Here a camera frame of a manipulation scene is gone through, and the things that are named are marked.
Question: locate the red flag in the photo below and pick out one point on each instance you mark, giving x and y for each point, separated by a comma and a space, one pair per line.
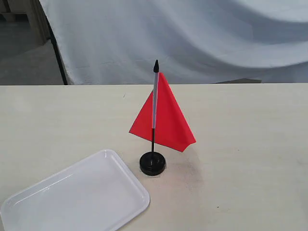
161, 120

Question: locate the black backdrop stand pole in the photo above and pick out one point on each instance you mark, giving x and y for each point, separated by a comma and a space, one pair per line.
57, 54

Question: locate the white plastic tray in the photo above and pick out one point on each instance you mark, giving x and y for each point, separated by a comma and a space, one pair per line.
98, 193

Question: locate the white backdrop cloth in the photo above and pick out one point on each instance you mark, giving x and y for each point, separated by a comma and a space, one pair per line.
194, 41

